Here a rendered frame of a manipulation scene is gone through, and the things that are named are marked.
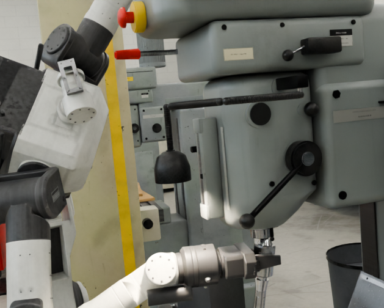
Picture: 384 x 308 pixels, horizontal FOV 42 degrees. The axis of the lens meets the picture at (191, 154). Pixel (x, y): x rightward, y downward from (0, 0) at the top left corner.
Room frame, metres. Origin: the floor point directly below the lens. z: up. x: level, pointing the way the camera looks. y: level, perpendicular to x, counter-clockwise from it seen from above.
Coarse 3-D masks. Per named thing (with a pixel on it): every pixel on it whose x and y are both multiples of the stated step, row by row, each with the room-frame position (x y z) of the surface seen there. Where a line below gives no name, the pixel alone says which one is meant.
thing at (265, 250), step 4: (256, 244) 1.08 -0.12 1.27; (260, 244) 1.08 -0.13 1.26; (256, 248) 1.07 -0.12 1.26; (260, 248) 1.07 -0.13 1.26; (264, 248) 1.07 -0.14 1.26; (268, 248) 1.07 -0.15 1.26; (272, 248) 1.07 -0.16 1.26; (256, 252) 1.07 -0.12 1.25; (260, 252) 1.07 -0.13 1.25; (264, 252) 1.06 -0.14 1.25; (268, 252) 1.07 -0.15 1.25; (272, 252) 1.07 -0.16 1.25; (268, 268) 1.07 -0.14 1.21; (272, 268) 1.07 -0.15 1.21; (260, 272) 1.07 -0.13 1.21; (264, 272) 1.06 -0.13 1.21; (268, 272) 1.07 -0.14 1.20; (272, 272) 1.08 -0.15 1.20
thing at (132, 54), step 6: (138, 48) 1.11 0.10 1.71; (114, 54) 1.10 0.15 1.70; (120, 54) 1.10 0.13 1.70; (126, 54) 1.10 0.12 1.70; (132, 54) 1.10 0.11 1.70; (138, 54) 1.11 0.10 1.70; (144, 54) 1.12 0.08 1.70; (150, 54) 1.12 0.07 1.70; (156, 54) 1.13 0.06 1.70; (162, 54) 1.13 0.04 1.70; (168, 54) 1.14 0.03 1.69; (174, 54) 1.14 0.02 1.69
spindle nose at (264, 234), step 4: (252, 232) 1.08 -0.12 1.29; (256, 232) 1.07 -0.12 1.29; (260, 232) 1.07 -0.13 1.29; (264, 232) 1.07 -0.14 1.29; (268, 232) 1.07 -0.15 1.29; (252, 236) 1.08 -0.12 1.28; (256, 236) 1.07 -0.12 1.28; (260, 236) 1.07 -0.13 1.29; (264, 236) 1.07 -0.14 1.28; (268, 236) 1.07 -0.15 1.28
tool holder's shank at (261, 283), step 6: (258, 282) 1.08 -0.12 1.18; (264, 282) 1.07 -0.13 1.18; (258, 288) 1.08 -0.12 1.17; (264, 288) 1.08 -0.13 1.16; (258, 294) 1.08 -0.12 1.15; (264, 294) 1.08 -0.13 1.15; (258, 300) 1.08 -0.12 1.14; (264, 300) 1.08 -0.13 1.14; (258, 306) 1.08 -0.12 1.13; (264, 306) 1.08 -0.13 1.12
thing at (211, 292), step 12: (192, 288) 1.49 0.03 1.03; (204, 288) 1.42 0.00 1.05; (216, 288) 1.41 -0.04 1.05; (228, 288) 1.43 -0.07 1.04; (240, 288) 1.45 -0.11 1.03; (192, 300) 1.49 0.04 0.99; (204, 300) 1.43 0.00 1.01; (216, 300) 1.41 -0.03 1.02; (228, 300) 1.43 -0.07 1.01; (240, 300) 1.45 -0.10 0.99
